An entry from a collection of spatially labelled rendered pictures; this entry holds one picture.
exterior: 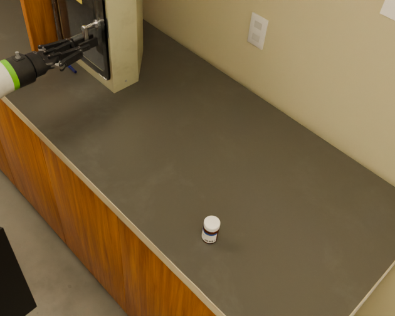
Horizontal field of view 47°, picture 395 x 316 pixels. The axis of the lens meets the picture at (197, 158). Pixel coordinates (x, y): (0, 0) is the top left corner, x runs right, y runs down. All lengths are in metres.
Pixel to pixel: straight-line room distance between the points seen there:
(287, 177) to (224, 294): 0.45
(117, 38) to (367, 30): 0.76
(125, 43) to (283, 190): 0.71
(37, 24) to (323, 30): 1.02
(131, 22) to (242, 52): 0.43
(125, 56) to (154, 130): 0.28
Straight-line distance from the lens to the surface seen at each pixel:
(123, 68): 1.62
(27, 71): 1.42
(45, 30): 1.86
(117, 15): 1.50
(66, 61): 1.46
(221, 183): 1.38
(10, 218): 2.54
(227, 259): 1.23
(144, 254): 1.43
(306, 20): 1.49
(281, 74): 1.63
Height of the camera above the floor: 2.00
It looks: 48 degrees down
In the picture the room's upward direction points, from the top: 6 degrees clockwise
